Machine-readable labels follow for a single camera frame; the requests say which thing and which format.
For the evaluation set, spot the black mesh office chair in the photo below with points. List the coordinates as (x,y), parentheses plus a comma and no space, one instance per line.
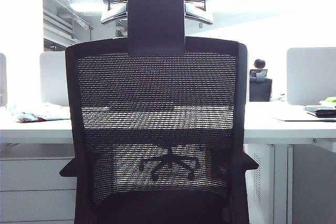
(157,82)

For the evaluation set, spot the seated person in background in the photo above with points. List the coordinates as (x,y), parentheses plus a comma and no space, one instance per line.
(259,63)

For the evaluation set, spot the wide grey desk divider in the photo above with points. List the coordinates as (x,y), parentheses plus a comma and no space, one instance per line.
(52,77)

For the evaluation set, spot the white perforated desk panel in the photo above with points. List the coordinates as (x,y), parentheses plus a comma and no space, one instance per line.
(258,182)

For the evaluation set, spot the thin white desk mat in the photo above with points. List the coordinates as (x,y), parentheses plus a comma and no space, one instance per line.
(291,117)

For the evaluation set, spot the patterned crumpled cloth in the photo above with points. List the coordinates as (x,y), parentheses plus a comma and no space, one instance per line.
(39,113)

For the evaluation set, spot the white desk leg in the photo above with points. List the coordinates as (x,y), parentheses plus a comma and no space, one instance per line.
(283,182)

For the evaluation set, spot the grey desk divider panel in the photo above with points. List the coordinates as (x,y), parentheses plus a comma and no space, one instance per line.
(312,77)
(2,77)

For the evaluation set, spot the black leather case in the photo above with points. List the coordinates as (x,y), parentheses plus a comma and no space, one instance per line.
(321,111)

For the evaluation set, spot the white drawer cabinet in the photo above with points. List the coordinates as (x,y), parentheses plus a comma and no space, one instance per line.
(34,187)

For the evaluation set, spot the green and white desk gadget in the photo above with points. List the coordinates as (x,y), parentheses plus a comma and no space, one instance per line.
(331,99)

